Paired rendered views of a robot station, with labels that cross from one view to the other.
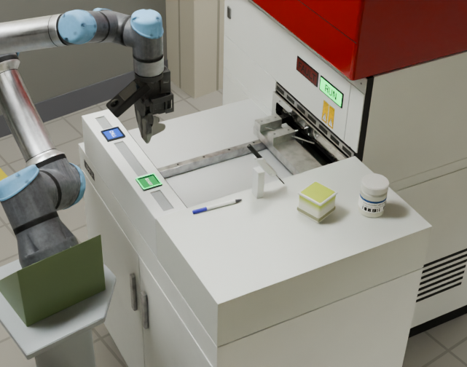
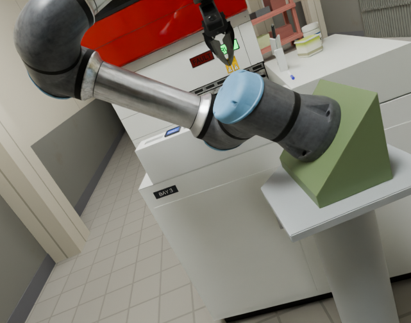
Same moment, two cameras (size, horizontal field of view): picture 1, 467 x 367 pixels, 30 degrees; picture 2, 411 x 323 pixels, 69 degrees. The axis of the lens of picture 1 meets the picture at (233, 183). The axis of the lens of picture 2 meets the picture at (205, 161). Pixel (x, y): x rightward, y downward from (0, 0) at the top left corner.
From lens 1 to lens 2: 2.10 m
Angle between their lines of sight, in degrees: 44
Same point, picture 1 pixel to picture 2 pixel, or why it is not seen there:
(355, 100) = (245, 31)
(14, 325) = (390, 188)
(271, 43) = (163, 77)
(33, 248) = (320, 113)
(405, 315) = not seen: hidden behind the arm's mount
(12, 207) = (273, 95)
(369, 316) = not seen: hidden behind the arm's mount
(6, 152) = not seen: outside the picture
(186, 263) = (354, 66)
